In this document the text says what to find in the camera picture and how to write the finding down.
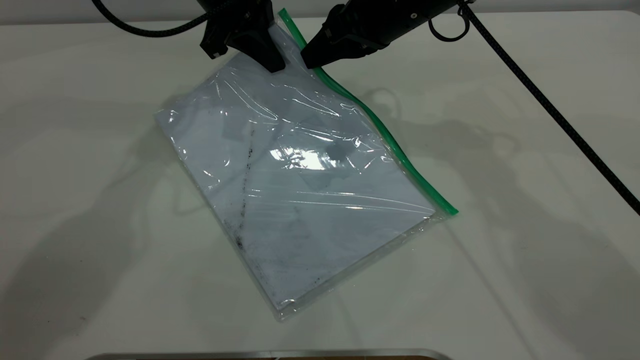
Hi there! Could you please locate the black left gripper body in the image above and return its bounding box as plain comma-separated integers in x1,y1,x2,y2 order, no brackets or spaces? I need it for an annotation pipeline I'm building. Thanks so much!
196,0,277,60

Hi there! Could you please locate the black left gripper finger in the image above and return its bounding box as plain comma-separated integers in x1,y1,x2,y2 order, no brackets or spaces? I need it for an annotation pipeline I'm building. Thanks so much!
234,28,277,74
250,21,287,73

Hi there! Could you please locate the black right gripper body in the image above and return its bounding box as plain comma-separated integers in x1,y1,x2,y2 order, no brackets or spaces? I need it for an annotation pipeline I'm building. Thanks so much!
324,0,462,52

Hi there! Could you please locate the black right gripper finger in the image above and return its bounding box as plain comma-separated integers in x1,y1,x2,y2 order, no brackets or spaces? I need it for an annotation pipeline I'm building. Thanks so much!
300,28,367,69
306,43,389,70

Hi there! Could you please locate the clear plastic zip bag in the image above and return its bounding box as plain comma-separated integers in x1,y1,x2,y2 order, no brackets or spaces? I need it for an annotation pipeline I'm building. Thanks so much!
154,7,460,322

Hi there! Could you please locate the white paper sheet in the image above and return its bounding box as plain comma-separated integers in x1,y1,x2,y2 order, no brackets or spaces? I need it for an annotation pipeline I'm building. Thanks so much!
156,50,437,312

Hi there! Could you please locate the thin black cable loop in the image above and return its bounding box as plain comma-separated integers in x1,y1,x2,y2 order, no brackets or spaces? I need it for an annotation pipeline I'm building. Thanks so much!
428,4,472,44

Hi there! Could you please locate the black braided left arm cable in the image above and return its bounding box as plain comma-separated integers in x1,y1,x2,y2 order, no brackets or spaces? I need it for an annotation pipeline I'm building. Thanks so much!
91,0,213,39

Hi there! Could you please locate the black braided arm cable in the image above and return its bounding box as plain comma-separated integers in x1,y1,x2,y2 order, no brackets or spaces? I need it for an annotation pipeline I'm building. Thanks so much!
457,0,640,217
91,0,213,39

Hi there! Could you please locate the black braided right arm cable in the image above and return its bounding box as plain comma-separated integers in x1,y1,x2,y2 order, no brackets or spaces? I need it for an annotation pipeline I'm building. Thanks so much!
457,0,640,217

